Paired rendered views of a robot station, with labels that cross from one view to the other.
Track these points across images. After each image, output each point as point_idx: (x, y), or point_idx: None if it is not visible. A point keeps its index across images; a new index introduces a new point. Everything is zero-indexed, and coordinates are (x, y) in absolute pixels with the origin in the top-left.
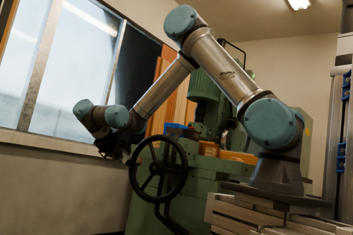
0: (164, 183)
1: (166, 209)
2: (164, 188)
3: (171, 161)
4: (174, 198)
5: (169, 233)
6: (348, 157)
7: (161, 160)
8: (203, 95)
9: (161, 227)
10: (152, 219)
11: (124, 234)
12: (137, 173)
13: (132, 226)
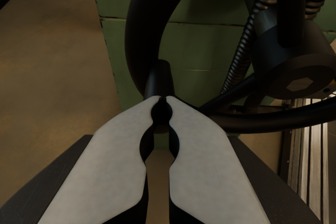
0: (200, 8)
1: (256, 107)
2: (202, 21)
3: None
4: (230, 38)
5: (213, 86)
6: None
7: None
8: None
9: (195, 82)
10: (174, 75)
11: (120, 96)
12: None
13: (130, 87)
